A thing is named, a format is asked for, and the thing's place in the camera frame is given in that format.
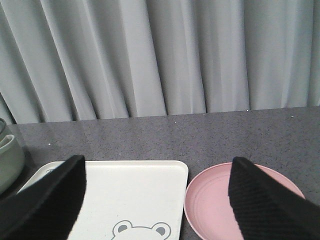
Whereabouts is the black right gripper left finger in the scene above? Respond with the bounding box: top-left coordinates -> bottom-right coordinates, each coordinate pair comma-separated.
0,155 -> 87,240

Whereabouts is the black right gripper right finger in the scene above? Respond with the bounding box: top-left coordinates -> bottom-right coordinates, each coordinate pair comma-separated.
228,157 -> 320,240

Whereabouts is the pink round plate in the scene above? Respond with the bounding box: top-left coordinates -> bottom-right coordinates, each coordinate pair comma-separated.
184,162 -> 304,240

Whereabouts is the cream bear serving tray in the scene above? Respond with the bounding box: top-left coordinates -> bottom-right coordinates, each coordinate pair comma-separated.
16,160 -> 190,240

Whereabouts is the pale green electric pot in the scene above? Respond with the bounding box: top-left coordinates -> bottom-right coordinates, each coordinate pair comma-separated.
0,118 -> 25,194

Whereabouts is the grey white curtain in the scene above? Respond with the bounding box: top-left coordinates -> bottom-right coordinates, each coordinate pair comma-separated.
0,0 -> 320,124

